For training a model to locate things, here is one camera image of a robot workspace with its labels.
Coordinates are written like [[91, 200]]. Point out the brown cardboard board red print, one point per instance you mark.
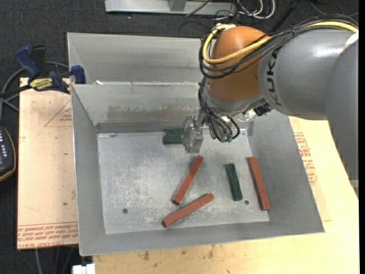
[[45, 164]]

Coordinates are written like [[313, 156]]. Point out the dark green flat block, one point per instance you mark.
[[234, 183], [172, 137]]

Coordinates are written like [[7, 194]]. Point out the red-brown flat block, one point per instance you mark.
[[188, 180], [258, 183], [188, 210]]

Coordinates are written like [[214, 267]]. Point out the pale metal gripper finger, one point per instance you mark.
[[188, 133], [198, 141]]

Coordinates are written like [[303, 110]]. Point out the grey metal bin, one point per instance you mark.
[[142, 181]]

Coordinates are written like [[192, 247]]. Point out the black cylinder on white bracket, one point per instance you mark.
[[262, 109]]

